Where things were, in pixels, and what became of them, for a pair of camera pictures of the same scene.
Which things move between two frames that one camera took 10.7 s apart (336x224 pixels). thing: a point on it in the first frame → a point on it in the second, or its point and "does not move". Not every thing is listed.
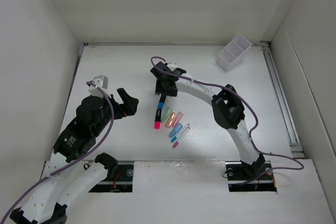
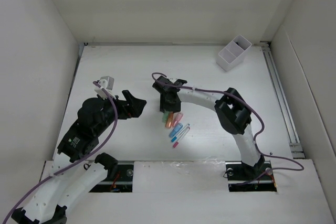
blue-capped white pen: (175, 138) does not move
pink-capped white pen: (177, 142) does not move
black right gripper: (159, 89) → (177, 107)
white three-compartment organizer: (232, 54) does not move
